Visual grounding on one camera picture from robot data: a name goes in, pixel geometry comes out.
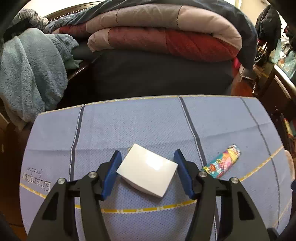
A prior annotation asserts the dark navy mattress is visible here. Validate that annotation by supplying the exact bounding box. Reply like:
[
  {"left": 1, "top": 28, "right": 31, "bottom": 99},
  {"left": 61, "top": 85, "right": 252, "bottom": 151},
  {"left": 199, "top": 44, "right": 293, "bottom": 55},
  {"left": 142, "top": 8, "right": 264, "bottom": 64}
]
[{"left": 57, "top": 43, "right": 234, "bottom": 109}]

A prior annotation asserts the teal printed tote bag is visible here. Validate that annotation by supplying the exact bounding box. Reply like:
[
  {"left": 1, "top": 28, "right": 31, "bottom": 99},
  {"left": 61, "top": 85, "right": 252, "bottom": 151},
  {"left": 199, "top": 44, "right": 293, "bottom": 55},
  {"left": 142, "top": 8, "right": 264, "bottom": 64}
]
[{"left": 271, "top": 41, "right": 295, "bottom": 82}]

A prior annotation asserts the dark wooden desk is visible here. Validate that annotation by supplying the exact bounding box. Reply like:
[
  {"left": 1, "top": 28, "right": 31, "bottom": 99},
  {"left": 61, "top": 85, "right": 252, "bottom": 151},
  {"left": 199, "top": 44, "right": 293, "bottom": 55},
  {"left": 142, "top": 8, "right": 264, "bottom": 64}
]
[{"left": 253, "top": 63, "right": 295, "bottom": 153}]

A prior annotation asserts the pink red folded quilt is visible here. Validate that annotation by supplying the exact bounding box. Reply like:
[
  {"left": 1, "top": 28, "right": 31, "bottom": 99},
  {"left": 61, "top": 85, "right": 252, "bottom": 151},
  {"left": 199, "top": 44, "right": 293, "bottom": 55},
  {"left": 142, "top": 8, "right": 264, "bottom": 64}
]
[{"left": 54, "top": 4, "right": 242, "bottom": 62}]

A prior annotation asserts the white cardboard box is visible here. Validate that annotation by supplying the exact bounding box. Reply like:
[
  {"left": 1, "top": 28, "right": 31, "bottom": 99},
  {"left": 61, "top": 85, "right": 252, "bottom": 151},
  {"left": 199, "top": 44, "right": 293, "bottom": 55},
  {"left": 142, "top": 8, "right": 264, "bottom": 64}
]
[{"left": 116, "top": 144, "right": 178, "bottom": 198}]

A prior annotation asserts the dark jacket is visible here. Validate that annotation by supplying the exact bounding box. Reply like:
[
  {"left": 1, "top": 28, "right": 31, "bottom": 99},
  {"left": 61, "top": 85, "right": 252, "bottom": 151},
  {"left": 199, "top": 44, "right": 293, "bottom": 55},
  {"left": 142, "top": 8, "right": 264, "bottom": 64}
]
[{"left": 3, "top": 9, "right": 49, "bottom": 43}]

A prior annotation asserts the colourful cartoon tube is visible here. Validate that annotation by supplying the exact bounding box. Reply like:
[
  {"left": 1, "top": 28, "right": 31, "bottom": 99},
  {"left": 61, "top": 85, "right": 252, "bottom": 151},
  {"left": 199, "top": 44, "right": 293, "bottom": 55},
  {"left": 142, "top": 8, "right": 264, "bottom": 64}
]
[{"left": 202, "top": 144, "right": 241, "bottom": 179}]

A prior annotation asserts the wooden headboard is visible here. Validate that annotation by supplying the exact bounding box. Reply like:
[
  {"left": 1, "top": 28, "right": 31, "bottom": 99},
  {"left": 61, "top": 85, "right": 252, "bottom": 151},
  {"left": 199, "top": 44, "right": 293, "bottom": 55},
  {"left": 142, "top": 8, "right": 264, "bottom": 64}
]
[{"left": 44, "top": 1, "right": 101, "bottom": 22}]

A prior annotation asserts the pink round trash bin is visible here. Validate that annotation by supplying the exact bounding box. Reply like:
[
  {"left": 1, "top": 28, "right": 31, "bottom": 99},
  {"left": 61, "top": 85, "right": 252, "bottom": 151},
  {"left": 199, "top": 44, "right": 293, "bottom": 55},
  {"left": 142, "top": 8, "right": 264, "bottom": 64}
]
[{"left": 285, "top": 150, "right": 295, "bottom": 181}]

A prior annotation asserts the blue woven table cloth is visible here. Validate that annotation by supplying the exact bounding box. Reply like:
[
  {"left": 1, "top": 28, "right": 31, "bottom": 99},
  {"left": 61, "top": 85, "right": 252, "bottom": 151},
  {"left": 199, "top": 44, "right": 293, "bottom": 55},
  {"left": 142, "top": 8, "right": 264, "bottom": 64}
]
[{"left": 20, "top": 95, "right": 293, "bottom": 240}]

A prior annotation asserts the clothes pile on desk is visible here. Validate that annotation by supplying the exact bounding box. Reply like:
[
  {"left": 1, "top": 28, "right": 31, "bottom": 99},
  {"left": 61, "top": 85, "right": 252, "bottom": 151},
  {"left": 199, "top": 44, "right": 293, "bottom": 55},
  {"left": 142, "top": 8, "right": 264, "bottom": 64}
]
[{"left": 255, "top": 4, "right": 281, "bottom": 66}]

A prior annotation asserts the teal fleece blanket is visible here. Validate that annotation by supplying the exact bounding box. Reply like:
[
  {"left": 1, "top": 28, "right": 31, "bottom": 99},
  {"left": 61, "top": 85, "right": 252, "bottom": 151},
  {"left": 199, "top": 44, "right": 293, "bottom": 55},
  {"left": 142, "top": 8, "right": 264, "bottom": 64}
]
[{"left": 1, "top": 28, "right": 79, "bottom": 130}]

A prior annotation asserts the dark blue patterned duvet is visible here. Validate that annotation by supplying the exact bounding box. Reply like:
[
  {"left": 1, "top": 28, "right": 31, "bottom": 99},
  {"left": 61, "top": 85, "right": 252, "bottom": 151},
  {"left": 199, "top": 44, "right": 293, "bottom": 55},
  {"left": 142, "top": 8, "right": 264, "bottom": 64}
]
[{"left": 44, "top": 1, "right": 257, "bottom": 68}]

